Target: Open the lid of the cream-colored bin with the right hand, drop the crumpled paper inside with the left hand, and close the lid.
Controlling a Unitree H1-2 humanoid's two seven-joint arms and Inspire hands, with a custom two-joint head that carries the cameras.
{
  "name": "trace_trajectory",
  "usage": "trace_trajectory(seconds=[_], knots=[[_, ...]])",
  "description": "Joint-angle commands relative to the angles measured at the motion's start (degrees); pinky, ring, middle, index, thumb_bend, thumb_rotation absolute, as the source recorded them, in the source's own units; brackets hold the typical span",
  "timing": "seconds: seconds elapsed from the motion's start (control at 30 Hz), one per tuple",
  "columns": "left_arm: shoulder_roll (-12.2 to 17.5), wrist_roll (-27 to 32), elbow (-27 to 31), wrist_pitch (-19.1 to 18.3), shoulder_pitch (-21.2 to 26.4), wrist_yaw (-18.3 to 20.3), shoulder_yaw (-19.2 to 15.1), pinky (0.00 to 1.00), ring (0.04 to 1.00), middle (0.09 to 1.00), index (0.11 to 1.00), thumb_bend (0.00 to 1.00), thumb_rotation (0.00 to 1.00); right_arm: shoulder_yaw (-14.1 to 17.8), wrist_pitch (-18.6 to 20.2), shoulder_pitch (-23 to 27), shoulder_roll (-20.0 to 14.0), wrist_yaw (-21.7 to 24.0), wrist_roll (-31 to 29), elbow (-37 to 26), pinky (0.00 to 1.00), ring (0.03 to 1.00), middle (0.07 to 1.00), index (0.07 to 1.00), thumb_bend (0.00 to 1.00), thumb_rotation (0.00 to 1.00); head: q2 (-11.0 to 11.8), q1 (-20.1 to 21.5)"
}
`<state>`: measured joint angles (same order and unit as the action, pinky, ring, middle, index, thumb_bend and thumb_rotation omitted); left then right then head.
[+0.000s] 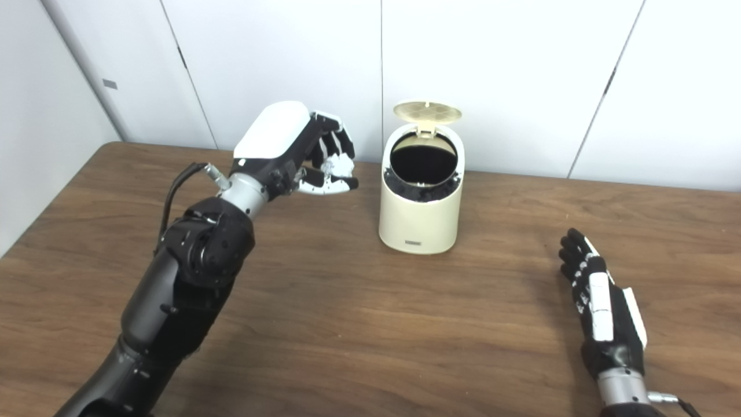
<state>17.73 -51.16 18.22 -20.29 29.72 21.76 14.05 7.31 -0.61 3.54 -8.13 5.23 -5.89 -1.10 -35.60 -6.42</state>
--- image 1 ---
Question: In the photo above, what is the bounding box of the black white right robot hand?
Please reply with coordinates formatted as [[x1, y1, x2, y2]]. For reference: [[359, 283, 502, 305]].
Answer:
[[559, 228, 648, 380]]

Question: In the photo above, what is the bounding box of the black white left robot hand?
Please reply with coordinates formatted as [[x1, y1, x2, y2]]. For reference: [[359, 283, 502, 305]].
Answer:
[[230, 101, 360, 197]]

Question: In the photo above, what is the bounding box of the white paper ball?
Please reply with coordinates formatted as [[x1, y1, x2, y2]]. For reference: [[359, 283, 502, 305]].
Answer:
[[321, 155, 355, 178]]

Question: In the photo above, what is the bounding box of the cream round bin lid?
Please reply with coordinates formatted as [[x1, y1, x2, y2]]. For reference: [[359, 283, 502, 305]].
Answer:
[[393, 101, 463, 138]]

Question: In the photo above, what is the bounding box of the cream-colored round bin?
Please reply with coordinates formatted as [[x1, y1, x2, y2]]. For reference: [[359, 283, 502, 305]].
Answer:
[[379, 123, 465, 255]]

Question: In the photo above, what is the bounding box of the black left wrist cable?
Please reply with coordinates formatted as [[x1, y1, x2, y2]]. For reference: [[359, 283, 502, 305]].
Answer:
[[153, 162, 232, 255]]

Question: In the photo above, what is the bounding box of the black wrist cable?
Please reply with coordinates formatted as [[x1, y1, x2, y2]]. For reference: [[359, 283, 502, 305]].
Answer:
[[153, 162, 232, 255], [647, 392, 701, 417]]

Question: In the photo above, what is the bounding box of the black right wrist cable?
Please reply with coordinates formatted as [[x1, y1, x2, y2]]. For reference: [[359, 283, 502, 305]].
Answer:
[[647, 392, 701, 417]]

